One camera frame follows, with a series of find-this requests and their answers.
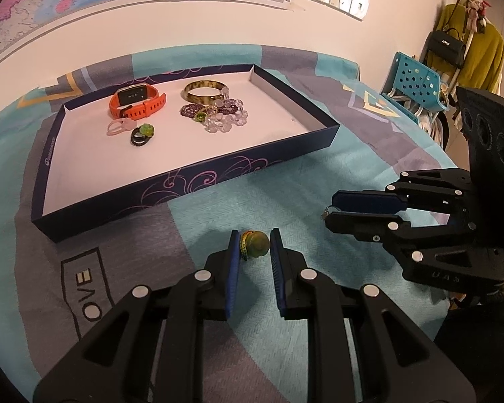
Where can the blue perforated plastic chair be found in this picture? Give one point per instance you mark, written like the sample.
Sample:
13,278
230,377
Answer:
416,79

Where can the yellow garment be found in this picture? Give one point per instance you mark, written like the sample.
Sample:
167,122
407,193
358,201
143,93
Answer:
487,58

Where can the hanging plush doll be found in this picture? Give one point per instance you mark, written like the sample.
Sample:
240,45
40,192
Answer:
479,12

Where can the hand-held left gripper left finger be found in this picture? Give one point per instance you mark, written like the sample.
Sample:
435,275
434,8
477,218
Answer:
234,277

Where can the green bead charm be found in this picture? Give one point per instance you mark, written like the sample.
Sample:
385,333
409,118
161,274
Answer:
200,117

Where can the black handbag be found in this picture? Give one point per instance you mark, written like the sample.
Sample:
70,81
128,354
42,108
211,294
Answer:
445,48

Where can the patterned teal tablecloth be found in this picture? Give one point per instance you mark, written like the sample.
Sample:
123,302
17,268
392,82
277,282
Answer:
361,134

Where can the person's dark pants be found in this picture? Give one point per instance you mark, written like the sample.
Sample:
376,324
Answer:
474,336

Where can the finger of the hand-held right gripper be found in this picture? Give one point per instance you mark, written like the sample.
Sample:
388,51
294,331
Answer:
365,201
361,223

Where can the tortoiseshell bangle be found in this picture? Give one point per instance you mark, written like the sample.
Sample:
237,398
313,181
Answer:
197,98

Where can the dark blue jewelry box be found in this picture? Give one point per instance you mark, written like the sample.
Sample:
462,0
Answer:
151,168

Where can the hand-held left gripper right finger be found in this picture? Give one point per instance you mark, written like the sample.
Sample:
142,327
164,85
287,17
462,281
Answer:
278,277

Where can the orange smartwatch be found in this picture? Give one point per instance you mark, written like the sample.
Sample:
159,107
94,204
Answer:
151,107

